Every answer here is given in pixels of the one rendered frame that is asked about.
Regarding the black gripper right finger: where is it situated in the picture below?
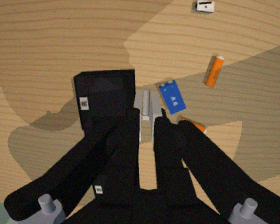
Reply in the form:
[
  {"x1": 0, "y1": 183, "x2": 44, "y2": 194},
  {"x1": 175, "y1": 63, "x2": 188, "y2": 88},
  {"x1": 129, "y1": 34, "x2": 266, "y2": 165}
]
[{"x1": 150, "y1": 93, "x2": 280, "y2": 224}]

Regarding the orange battery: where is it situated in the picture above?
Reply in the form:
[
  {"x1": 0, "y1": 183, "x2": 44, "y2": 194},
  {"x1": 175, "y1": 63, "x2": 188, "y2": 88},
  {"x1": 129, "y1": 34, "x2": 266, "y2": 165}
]
[
  {"x1": 179, "y1": 118, "x2": 207, "y2": 133},
  {"x1": 205, "y1": 55, "x2": 225, "y2": 88}
]

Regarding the grey metal bolt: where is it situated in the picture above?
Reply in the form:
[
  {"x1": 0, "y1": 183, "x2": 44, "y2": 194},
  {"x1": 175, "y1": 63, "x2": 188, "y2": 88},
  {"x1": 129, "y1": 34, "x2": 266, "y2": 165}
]
[{"x1": 142, "y1": 89, "x2": 150, "y2": 120}]

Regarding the black rack of bins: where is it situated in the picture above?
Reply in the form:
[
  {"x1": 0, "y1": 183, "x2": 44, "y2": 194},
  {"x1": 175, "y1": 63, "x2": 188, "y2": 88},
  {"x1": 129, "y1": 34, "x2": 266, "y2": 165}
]
[{"x1": 73, "y1": 69, "x2": 136, "y2": 197}]

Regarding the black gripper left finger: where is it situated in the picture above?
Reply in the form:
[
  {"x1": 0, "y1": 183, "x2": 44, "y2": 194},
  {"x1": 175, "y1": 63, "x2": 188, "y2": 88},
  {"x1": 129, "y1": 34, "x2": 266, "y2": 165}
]
[{"x1": 4, "y1": 92, "x2": 142, "y2": 224}]

